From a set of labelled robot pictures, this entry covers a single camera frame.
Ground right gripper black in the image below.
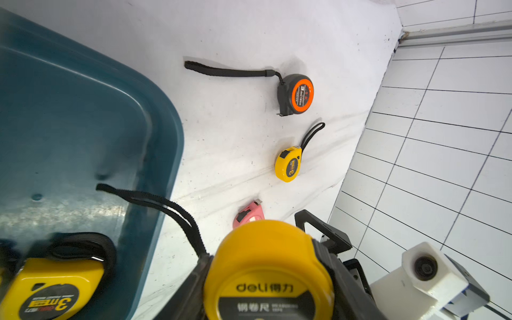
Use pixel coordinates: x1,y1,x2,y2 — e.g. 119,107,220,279
294,209,373,298

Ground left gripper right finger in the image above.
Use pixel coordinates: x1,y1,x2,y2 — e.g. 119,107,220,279
312,240,387,320

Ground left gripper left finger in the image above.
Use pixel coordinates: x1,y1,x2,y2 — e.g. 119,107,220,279
154,254,213,320

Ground yellow tape measure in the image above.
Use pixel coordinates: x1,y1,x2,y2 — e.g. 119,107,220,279
95,183,335,320
275,122,325,183
1,232,117,319

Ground pink tape measure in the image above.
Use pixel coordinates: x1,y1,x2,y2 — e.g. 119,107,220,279
232,199,265,229

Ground black orange tape measure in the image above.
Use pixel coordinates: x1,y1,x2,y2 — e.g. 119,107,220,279
184,61,314,117

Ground dark teal storage box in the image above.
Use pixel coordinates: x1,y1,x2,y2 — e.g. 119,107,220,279
1,10,184,319

